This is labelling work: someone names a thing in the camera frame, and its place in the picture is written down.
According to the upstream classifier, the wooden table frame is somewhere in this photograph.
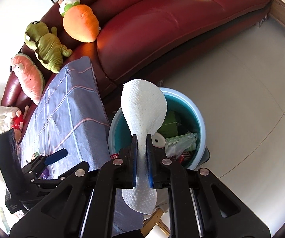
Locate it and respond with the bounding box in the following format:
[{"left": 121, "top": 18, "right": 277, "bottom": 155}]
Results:
[{"left": 142, "top": 207, "right": 170, "bottom": 237}]

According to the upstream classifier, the pink plush toy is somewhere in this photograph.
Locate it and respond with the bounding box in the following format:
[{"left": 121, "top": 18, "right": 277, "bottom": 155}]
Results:
[{"left": 11, "top": 53, "right": 45, "bottom": 105}]

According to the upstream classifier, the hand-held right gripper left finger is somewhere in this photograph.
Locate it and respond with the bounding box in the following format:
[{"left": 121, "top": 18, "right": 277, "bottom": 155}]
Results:
[{"left": 9, "top": 134, "right": 138, "bottom": 238}]

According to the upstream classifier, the dark red leather sofa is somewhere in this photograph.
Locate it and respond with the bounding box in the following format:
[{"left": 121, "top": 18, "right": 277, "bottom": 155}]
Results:
[{"left": 1, "top": 0, "right": 273, "bottom": 109}]

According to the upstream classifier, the grey plastic stool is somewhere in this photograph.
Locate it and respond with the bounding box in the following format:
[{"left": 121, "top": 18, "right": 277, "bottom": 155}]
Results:
[{"left": 197, "top": 146, "right": 210, "bottom": 164}]

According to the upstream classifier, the grey plaid cloth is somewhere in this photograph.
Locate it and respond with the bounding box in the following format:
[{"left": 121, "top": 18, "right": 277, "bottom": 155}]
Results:
[{"left": 17, "top": 56, "right": 143, "bottom": 236}]

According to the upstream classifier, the red plush toy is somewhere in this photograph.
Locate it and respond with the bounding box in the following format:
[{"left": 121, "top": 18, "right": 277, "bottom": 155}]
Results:
[{"left": 11, "top": 105, "right": 30, "bottom": 132}]

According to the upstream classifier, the green dinosaur plush toy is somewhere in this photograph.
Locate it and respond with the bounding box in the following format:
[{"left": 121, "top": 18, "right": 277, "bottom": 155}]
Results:
[{"left": 24, "top": 21, "right": 73, "bottom": 73}]

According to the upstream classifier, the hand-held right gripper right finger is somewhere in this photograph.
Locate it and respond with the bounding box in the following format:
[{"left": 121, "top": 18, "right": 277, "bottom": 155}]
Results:
[{"left": 146, "top": 134, "right": 276, "bottom": 238}]

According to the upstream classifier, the teal plastic bucket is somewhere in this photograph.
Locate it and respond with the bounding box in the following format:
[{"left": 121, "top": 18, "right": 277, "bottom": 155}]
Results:
[{"left": 108, "top": 87, "right": 206, "bottom": 170}]

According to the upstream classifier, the white paper towel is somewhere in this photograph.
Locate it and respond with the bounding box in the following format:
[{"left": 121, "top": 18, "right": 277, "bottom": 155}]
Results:
[{"left": 121, "top": 79, "right": 168, "bottom": 215}]

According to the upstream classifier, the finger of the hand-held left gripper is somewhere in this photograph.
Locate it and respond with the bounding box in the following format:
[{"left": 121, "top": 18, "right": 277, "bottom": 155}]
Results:
[
  {"left": 32, "top": 161, "right": 90, "bottom": 186},
  {"left": 21, "top": 149, "right": 68, "bottom": 173}
]

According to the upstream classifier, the orange carrot plush toy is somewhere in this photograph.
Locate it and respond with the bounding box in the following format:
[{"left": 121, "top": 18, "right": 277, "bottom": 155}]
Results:
[{"left": 59, "top": 0, "right": 101, "bottom": 42}]

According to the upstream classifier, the white round roll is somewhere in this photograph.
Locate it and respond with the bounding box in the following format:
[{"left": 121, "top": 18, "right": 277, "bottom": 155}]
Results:
[{"left": 153, "top": 132, "right": 167, "bottom": 148}]

